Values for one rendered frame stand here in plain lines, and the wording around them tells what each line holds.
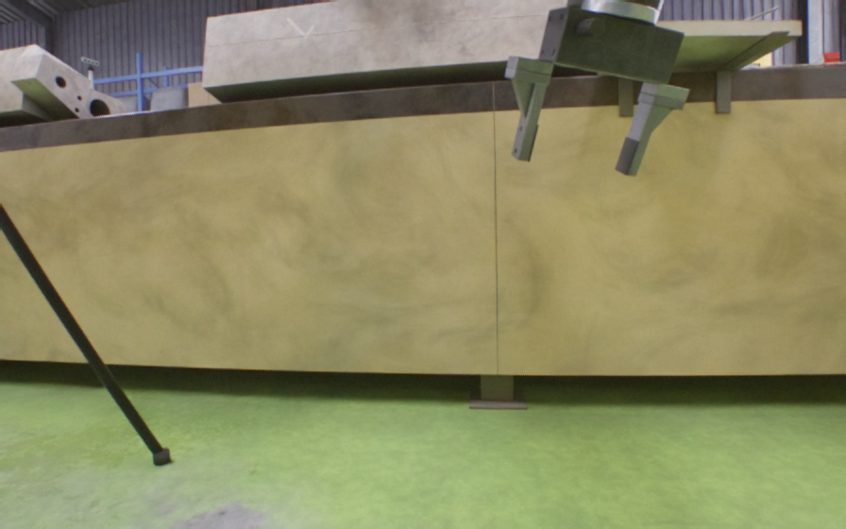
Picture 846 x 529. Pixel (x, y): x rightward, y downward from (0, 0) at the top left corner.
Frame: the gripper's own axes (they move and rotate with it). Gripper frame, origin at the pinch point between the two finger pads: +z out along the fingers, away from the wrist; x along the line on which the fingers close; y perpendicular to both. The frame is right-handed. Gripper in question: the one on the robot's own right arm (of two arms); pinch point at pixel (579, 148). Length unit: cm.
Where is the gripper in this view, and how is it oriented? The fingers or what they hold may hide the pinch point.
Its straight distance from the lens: 51.7
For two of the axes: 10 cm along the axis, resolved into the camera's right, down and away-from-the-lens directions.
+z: -1.5, 8.8, 4.5
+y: 1.2, 4.6, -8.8
